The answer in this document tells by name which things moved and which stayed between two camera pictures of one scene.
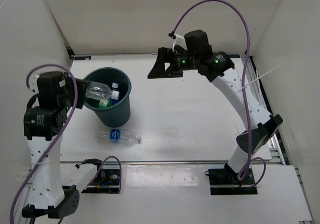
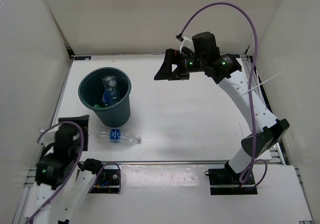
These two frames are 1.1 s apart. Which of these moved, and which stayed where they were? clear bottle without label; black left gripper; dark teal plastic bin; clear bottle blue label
Moved: black left gripper; clear bottle without label
Stayed: dark teal plastic bin; clear bottle blue label
